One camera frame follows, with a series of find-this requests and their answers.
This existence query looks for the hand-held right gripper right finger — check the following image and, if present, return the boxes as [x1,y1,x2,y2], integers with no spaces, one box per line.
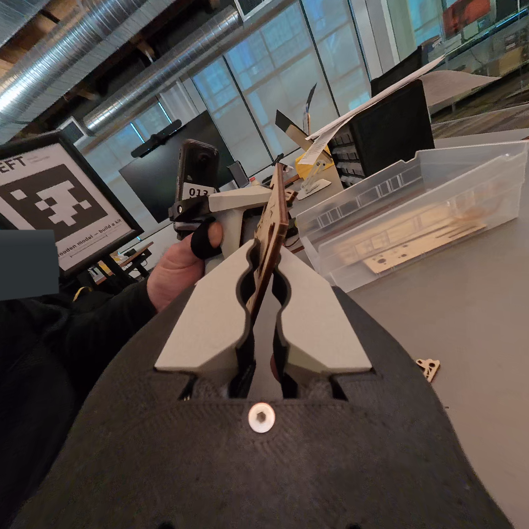
[271,247,373,398]

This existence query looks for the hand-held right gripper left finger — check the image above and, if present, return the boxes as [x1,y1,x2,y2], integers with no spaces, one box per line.
[154,239,254,398]

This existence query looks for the wooden model panel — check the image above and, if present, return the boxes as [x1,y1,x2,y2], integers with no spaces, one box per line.
[245,163,299,328]

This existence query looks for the person's left forearm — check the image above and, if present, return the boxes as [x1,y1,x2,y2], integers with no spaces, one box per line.
[0,281,196,529]

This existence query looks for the wooden crane model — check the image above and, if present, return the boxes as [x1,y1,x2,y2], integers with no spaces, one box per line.
[274,83,334,201]

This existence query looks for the black small-parts drawer cabinet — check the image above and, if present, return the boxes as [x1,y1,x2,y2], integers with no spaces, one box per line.
[328,79,435,187]

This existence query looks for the person's left hand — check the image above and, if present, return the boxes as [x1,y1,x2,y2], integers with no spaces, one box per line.
[146,221,226,313]

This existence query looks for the yellow packet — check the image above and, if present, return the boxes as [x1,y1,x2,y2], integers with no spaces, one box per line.
[295,141,332,179]

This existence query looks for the small wooden side table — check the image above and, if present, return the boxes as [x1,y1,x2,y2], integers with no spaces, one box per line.
[88,241,154,287]

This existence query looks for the black video bar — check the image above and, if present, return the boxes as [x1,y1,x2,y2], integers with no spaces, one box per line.
[131,119,183,158]

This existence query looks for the small loose wooden part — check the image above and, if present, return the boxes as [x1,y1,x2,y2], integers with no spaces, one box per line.
[415,358,441,382]

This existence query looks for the wooden cut-out sheet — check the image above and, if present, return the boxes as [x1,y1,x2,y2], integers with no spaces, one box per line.
[363,206,489,274]

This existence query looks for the clear plastic bin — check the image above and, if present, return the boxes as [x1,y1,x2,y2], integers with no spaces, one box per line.
[295,141,529,294]

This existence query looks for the framed black and white sign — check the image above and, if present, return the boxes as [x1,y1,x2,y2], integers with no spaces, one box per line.
[0,131,145,278]

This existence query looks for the white paper sheets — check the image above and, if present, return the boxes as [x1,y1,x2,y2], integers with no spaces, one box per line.
[306,54,448,142]

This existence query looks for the large black wall screen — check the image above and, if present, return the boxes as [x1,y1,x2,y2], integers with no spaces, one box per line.
[118,109,237,225]

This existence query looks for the thin silver ventilation duct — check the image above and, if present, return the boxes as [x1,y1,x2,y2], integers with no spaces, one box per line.
[82,53,216,134]

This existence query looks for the large silver ventilation duct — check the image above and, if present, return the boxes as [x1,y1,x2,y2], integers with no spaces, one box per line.
[0,0,245,125]

